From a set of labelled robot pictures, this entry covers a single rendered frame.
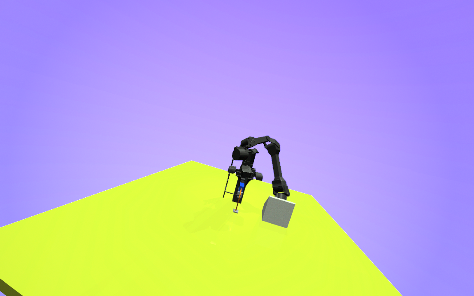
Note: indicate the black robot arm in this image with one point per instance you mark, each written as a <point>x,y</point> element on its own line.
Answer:
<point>280,188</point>

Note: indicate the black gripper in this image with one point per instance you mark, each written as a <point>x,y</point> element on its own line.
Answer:
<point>232,169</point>

